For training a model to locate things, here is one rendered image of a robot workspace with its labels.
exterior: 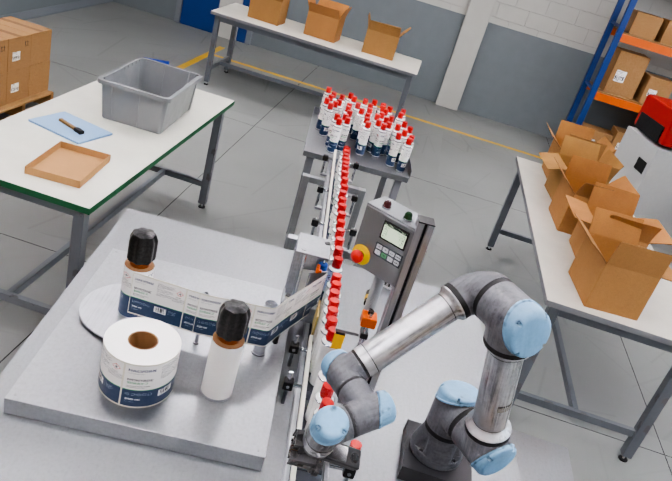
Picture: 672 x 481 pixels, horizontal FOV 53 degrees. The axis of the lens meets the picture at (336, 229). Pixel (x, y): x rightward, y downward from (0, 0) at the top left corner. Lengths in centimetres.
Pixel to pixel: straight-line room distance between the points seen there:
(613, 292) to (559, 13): 633
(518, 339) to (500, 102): 806
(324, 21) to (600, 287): 471
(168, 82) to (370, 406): 308
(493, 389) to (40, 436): 111
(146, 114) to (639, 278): 259
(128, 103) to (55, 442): 226
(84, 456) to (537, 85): 832
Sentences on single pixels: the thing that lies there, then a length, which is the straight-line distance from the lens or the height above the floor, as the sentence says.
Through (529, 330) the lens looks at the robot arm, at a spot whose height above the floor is 147.
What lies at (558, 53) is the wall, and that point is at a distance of 942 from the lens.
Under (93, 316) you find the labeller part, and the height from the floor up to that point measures 89.
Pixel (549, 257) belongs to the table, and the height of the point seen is 78.
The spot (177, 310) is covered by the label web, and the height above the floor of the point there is 98.
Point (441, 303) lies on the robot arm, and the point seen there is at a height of 142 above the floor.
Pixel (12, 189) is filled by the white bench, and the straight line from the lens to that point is 308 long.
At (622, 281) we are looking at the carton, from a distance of 339.
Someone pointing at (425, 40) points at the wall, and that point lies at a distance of 932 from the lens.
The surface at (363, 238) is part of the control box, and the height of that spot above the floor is 137.
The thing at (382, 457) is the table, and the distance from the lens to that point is 202.
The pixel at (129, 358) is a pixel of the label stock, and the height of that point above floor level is 102.
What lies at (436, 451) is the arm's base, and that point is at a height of 93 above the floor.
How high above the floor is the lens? 219
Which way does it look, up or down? 26 degrees down
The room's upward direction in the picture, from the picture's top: 17 degrees clockwise
